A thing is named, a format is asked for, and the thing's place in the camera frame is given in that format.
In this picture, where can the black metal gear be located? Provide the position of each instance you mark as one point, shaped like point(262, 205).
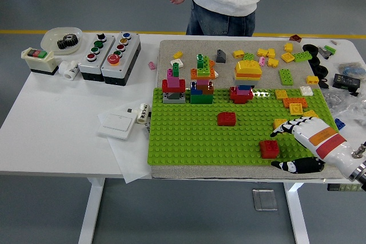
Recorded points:
point(67, 42)

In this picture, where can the lime small brick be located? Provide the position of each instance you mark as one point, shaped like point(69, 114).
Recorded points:
point(248, 56)

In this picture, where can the grey three-button control box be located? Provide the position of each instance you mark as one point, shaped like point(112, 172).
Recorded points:
point(88, 68)

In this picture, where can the white paper sheet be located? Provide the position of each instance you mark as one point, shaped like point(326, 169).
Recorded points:
point(134, 164)

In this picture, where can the green narrow brick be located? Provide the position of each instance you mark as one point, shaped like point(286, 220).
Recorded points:
point(176, 70)

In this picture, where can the dark green tall brick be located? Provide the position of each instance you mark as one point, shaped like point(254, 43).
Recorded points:
point(201, 61)

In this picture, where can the orange flat plate brick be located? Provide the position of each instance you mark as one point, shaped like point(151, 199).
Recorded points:
point(294, 101)

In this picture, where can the green studded baseplate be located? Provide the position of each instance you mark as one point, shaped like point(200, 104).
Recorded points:
point(200, 141)

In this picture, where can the white printed pipe fitting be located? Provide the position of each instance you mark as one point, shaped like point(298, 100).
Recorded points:
point(143, 114)

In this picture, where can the orange slope brick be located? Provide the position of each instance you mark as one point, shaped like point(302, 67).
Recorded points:
point(212, 63)

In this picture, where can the red square brick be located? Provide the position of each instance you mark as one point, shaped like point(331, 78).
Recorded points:
point(269, 145)
point(268, 156)

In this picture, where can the brown square brick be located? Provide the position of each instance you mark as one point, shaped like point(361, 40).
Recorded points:
point(296, 38)

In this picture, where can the clear bag metal screws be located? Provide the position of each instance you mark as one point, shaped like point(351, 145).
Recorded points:
point(340, 104)

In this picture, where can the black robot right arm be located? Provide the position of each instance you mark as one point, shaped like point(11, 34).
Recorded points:
point(357, 171)

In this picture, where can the grey metal bracket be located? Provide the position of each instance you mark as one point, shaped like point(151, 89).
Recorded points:
point(323, 52)

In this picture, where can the blue small brick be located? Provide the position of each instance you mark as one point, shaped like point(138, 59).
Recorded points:
point(339, 124)

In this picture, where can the white pipe tee fitting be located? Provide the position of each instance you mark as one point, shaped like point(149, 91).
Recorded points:
point(68, 69)

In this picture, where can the yellow-orange square brick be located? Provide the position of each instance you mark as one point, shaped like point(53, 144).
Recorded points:
point(278, 123)

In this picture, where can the pink flat brick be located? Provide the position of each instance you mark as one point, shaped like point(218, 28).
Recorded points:
point(203, 81)

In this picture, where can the white wall switch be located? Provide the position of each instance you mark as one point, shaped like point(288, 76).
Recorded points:
point(117, 125)

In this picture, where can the yellow domed brick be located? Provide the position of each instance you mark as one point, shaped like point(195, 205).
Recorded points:
point(248, 66)

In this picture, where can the blue flat brick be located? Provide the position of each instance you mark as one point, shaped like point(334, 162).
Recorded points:
point(244, 87)

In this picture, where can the yellow square brick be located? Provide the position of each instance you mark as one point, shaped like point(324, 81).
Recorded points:
point(311, 113)
point(281, 94)

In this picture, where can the grey emergency stop box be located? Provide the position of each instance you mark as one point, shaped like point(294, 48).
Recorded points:
point(123, 67)

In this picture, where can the yellow flat tile brick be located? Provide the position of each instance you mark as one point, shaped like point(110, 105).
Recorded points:
point(296, 108)
point(287, 57)

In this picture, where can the table height control panel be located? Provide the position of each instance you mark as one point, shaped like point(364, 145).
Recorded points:
point(343, 187)

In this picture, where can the magenta narrow brick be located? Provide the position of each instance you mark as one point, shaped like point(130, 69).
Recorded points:
point(170, 73)

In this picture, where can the red long brick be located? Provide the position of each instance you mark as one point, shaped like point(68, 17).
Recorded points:
point(183, 85)

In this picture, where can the grey wide brick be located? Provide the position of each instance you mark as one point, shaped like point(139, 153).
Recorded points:
point(174, 99)

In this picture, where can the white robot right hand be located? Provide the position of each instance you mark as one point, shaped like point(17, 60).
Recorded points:
point(320, 136)

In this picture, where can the small metal bolt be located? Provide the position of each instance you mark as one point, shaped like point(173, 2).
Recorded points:
point(334, 42)

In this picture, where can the dark green long brick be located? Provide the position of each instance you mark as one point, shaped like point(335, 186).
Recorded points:
point(201, 99)

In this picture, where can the grey-brown mat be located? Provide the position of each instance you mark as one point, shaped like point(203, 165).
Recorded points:
point(194, 47)

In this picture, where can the pink small brick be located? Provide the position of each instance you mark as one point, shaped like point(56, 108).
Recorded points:
point(262, 61)
point(152, 65)

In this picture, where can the pink square brick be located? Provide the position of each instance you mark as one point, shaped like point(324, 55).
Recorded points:
point(242, 92)
point(173, 82)

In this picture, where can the grey slope brick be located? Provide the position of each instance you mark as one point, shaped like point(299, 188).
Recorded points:
point(221, 56)

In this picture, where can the orange long brick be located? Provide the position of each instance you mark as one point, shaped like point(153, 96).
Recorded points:
point(194, 74)
point(247, 76)

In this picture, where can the clear bag blue parts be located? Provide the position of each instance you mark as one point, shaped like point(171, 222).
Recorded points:
point(353, 70)

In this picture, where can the white small brick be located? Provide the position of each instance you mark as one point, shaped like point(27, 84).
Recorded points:
point(216, 74)

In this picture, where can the yellow small brick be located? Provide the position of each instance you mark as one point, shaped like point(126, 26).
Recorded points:
point(271, 52)
point(312, 79)
point(178, 54)
point(238, 54)
point(273, 62)
point(262, 52)
point(288, 47)

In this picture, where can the white plastic bowl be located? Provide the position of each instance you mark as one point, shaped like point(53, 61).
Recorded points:
point(51, 38)

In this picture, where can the cream switch box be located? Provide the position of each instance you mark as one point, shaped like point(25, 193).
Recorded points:
point(40, 64)

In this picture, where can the white table leg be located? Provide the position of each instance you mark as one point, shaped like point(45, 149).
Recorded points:
point(298, 218)
point(91, 212)

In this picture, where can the black rubber tyre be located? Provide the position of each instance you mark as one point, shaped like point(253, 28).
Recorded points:
point(321, 69)
point(316, 61)
point(314, 52)

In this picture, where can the grey long brick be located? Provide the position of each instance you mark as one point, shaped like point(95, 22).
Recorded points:
point(246, 81)

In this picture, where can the dark blue narrow brick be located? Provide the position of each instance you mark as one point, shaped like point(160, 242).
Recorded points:
point(194, 85)

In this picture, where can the lime square brick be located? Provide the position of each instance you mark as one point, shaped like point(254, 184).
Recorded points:
point(204, 70)

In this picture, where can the metal floor plate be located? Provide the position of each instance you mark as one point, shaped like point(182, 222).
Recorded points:
point(264, 199)

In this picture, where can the red wide base brick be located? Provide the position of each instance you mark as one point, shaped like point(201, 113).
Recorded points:
point(241, 99)

